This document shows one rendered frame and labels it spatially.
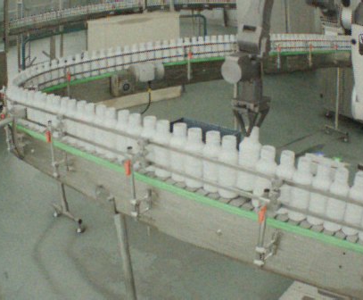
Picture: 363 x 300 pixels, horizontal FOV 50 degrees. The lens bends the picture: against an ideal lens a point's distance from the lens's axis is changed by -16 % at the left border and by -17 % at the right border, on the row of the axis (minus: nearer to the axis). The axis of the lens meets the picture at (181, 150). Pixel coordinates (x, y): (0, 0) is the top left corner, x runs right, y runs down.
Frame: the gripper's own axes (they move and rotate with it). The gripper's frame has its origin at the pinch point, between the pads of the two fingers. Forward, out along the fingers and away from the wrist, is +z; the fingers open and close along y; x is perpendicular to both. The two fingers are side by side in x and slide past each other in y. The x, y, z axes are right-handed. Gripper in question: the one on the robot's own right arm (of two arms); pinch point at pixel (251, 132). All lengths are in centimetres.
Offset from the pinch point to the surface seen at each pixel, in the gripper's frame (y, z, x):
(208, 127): -57, 24, -55
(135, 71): -99, 16, -141
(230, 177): 3.1, 12.5, -3.6
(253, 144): 1.5, 2.4, 1.9
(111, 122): 3, 7, -50
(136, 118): 2.2, 3.5, -38.9
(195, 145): 2.7, 6.5, -15.7
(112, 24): -255, -1, -341
